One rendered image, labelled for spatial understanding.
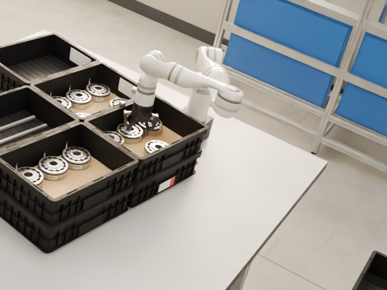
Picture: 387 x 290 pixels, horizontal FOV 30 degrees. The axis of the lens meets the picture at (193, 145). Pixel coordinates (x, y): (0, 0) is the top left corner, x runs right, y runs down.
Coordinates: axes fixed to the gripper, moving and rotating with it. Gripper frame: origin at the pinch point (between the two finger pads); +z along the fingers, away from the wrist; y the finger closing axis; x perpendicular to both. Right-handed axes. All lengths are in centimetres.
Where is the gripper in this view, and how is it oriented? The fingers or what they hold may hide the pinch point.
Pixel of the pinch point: (137, 132)
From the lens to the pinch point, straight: 280.8
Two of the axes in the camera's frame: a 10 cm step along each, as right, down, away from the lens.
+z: -2.1, 8.2, 5.3
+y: 9.7, 1.0, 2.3
